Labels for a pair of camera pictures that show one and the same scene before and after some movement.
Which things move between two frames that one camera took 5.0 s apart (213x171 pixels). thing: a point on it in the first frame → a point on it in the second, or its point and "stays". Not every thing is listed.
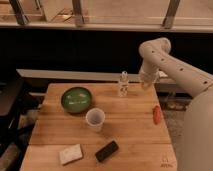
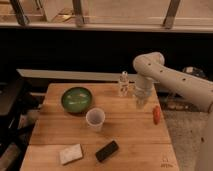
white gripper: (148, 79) → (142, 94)
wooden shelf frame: (190, 16) stays
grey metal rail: (120, 76) stays
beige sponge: (71, 154) stays
